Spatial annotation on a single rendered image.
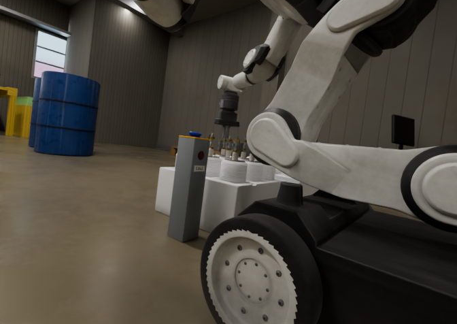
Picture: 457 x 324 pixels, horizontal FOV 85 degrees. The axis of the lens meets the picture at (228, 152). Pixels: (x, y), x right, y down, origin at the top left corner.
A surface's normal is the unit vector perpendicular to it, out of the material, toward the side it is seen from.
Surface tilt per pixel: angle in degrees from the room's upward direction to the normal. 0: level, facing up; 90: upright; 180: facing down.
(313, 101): 90
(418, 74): 90
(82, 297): 0
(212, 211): 90
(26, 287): 0
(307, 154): 102
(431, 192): 90
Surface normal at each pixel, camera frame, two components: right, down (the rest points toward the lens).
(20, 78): 0.77, 0.11
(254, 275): -0.62, -0.06
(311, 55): -0.72, 0.33
